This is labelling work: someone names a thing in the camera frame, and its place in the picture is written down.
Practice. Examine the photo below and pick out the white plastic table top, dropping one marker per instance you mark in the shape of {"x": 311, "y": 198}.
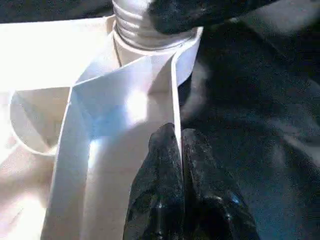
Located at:
{"x": 50, "y": 50}

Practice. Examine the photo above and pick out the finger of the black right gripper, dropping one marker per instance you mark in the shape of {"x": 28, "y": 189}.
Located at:
{"x": 185, "y": 15}

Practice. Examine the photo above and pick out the white plastic table leg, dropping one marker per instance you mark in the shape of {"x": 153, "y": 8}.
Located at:
{"x": 130, "y": 27}

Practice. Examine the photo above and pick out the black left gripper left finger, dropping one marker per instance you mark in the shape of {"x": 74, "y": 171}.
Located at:
{"x": 160, "y": 195}

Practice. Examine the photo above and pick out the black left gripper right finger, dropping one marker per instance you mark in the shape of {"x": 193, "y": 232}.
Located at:
{"x": 212, "y": 200}

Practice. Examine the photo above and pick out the black glossy mat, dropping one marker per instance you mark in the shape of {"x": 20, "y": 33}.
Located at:
{"x": 250, "y": 100}

